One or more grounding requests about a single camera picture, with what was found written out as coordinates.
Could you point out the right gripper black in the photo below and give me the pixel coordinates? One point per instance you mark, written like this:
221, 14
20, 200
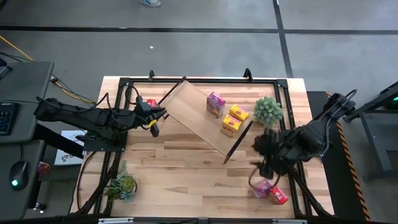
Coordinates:
284, 149

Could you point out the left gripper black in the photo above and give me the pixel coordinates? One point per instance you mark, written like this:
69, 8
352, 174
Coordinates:
142, 113

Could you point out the yellow cereal box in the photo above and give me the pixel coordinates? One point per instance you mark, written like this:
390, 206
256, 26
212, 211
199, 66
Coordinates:
239, 112
231, 125

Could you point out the purple Raisin Bran cereal box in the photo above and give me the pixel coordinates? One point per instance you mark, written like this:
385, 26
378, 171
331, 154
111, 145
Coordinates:
260, 188
216, 104

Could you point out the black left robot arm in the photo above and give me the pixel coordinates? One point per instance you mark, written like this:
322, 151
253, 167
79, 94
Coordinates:
93, 119

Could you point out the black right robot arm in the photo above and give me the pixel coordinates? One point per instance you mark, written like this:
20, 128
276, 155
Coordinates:
314, 137

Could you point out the red cereal box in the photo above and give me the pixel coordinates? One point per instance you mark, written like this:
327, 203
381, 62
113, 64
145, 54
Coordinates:
277, 195
151, 102

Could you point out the green plant in woven pot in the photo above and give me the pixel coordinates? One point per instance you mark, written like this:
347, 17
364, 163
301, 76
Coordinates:
268, 110

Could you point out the green succulent plant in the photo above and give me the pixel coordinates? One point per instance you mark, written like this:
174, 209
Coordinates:
122, 186

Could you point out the black mat with hazard stripe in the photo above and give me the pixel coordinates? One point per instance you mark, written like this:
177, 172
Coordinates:
335, 186

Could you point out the white printed cardboard box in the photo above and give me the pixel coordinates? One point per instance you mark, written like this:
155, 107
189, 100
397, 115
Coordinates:
66, 149

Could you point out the grey metal stand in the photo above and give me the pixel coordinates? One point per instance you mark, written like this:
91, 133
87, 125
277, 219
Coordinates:
376, 149

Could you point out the person's shoe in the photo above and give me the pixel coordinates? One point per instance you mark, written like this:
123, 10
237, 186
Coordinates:
150, 2

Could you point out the small pink object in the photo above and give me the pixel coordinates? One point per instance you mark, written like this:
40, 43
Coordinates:
43, 168

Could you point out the grey desk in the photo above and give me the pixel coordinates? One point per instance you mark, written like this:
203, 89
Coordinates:
9, 202
25, 84

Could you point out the black computer mouse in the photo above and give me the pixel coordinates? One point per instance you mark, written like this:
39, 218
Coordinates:
18, 174

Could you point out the black backlit keyboard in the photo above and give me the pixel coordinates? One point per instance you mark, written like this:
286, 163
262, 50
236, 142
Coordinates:
7, 118

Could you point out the wooden shelf with black frame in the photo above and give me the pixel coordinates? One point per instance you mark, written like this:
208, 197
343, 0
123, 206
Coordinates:
189, 109

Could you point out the black metal rig frame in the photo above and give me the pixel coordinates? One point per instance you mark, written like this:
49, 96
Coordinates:
217, 81

